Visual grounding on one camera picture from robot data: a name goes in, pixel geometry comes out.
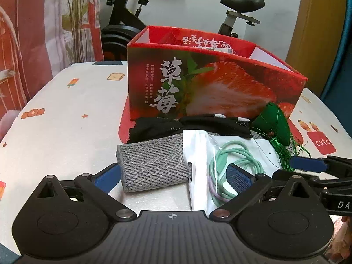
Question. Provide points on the green tassel sachet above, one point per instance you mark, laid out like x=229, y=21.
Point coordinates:
x=277, y=123

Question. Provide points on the clear plastic bag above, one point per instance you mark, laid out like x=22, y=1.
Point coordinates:
x=198, y=148

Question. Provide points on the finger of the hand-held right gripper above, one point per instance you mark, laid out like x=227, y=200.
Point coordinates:
x=308, y=163
x=280, y=173

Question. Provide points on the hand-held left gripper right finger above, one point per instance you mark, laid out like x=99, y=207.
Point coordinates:
x=240, y=178

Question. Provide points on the grey knitted towel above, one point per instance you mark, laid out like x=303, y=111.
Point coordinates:
x=151, y=162

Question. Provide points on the pink printed curtain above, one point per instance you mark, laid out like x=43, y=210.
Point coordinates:
x=27, y=46

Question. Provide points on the black exercise bike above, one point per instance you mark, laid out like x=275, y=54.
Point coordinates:
x=123, y=19

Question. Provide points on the red strawberry print box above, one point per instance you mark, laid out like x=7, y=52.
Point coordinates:
x=220, y=88

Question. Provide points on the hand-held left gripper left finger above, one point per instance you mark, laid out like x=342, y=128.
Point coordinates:
x=106, y=178

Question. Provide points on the black dotted glove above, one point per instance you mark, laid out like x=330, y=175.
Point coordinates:
x=214, y=126

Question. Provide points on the wooden door frame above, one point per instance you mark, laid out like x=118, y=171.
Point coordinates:
x=310, y=33

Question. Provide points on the person's right hand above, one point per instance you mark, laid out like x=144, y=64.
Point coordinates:
x=345, y=239

